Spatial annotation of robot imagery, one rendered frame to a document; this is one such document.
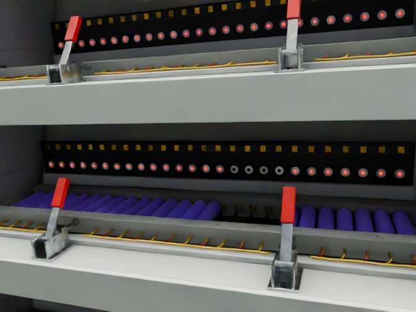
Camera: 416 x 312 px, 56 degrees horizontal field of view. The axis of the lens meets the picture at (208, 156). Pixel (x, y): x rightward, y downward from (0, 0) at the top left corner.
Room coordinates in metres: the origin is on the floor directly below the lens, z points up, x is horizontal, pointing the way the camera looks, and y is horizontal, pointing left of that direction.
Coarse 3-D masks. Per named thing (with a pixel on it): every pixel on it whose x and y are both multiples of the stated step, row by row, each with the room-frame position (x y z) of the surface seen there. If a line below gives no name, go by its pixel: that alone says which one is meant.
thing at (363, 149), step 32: (64, 160) 0.63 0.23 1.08; (96, 160) 0.61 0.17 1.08; (128, 160) 0.59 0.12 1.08; (160, 160) 0.57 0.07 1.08; (192, 160) 0.55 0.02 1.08; (224, 160) 0.54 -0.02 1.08; (256, 160) 0.52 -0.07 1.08; (288, 160) 0.51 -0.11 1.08; (320, 160) 0.50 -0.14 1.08; (352, 160) 0.48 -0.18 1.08; (384, 160) 0.47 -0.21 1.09
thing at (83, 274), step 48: (0, 192) 0.60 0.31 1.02; (336, 192) 0.50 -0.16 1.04; (384, 192) 0.48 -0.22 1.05; (0, 240) 0.51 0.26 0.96; (0, 288) 0.47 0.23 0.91; (48, 288) 0.44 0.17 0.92; (96, 288) 0.42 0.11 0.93; (144, 288) 0.40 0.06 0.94; (192, 288) 0.38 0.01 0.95; (240, 288) 0.37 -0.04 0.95; (336, 288) 0.36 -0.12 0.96; (384, 288) 0.35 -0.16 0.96
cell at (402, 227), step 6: (396, 216) 0.45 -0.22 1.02; (402, 216) 0.44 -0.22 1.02; (408, 216) 0.44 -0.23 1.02; (396, 222) 0.44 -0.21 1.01; (402, 222) 0.43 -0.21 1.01; (408, 222) 0.43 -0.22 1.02; (396, 228) 0.43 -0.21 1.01; (402, 228) 0.41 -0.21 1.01; (408, 228) 0.41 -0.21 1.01; (414, 228) 0.42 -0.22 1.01; (402, 234) 0.41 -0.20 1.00; (408, 234) 0.40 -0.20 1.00; (414, 234) 0.40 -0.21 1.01
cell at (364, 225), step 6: (360, 210) 0.46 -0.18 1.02; (366, 210) 0.46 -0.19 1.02; (354, 216) 0.47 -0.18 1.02; (360, 216) 0.45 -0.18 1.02; (366, 216) 0.45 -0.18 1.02; (360, 222) 0.44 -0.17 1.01; (366, 222) 0.43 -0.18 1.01; (360, 228) 0.42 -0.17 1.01; (366, 228) 0.42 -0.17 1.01; (372, 228) 0.42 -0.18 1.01
